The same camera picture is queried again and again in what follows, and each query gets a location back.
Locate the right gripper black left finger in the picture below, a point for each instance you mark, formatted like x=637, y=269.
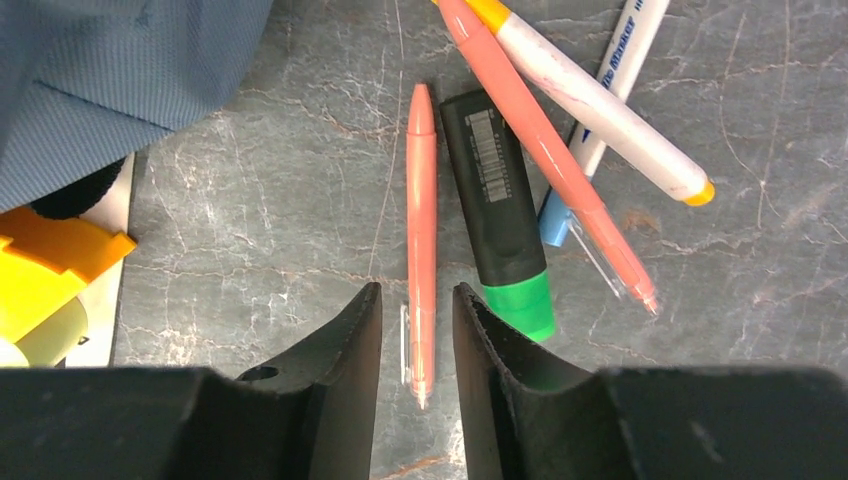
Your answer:
x=307, y=413

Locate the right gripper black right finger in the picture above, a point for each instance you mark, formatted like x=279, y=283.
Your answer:
x=528, y=414

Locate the orange yellow marker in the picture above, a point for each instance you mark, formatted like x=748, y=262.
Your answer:
x=605, y=115

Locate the blue grey backpack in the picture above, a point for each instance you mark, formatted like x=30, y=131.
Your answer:
x=85, y=84

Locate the multicolour toy brick stack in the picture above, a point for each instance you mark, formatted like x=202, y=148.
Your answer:
x=46, y=265

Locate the white blue marker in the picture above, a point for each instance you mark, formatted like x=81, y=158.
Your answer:
x=624, y=57

